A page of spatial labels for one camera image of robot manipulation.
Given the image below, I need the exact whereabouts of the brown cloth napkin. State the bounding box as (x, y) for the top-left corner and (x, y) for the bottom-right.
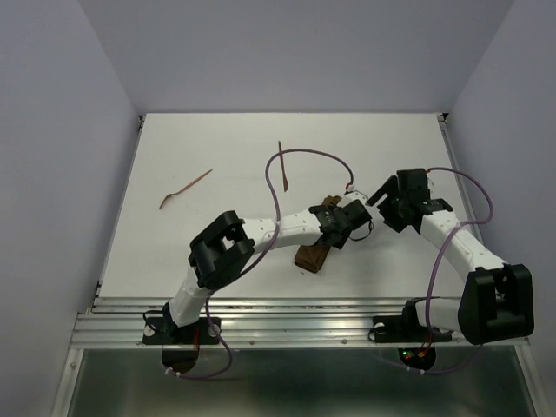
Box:
(294, 195), (341, 274)

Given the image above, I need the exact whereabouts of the brown wooden knife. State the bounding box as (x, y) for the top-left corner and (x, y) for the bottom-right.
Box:
(278, 140), (289, 193)

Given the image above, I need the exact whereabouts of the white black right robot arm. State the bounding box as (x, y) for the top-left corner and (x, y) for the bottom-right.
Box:
(367, 169), (534, 346)

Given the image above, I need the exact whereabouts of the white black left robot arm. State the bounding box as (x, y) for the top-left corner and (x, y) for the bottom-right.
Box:
(162, 199), (372, 342)

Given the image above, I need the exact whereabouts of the brown wooden fork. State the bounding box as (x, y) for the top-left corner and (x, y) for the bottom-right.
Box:
(158, 169), (214, 210)

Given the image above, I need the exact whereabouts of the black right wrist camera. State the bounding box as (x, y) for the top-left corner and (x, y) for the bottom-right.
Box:
(396, 169), (431, 203)

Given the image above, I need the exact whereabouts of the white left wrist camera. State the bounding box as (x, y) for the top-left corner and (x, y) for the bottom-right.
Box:
(342, 185), (368, 205)

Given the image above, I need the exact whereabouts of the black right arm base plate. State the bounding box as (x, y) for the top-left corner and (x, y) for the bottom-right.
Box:
(367, 315), (452, 343)

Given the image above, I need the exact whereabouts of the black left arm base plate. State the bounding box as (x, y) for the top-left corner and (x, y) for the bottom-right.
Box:
(142, 316), (221, 346)

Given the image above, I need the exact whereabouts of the aluminium rail frame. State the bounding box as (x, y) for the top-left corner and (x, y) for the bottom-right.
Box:
(53, 113), (542, 416)

